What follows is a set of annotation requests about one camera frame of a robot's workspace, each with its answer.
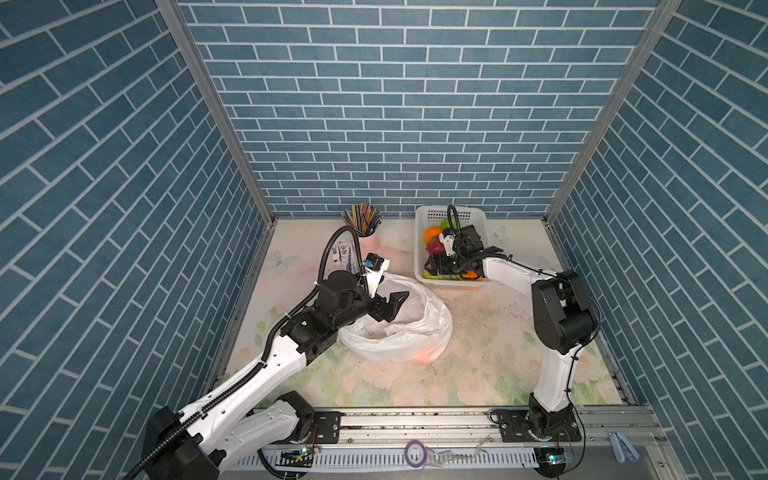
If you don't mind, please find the white plastic basket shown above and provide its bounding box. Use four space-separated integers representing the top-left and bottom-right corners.
414 205 492 286

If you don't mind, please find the white plastic bag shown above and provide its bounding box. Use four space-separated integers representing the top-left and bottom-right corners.
338 274 453 365

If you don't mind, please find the purple tape roll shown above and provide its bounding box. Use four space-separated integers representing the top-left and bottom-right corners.
404 440 429 469

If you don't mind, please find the large orange fruit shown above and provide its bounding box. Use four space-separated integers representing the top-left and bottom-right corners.
461 271 482 281

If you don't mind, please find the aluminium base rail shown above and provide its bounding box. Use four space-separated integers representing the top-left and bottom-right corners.
216 405 683 479

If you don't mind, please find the colored pencils bundle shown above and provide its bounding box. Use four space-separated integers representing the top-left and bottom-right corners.
342 203 382 237

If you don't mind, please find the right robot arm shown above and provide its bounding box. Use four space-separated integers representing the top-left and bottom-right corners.
416 204 600 441

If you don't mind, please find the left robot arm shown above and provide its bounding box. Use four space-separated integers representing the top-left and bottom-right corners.
126 242 409 479

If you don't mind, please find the toothpaste box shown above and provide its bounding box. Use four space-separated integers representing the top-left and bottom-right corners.
337 242 357 273

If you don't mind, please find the pink dragon fruit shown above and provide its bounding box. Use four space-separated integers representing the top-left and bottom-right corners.
426 237 446 256

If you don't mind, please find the blue clamp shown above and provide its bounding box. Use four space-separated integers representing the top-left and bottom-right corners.
609 432 640 463

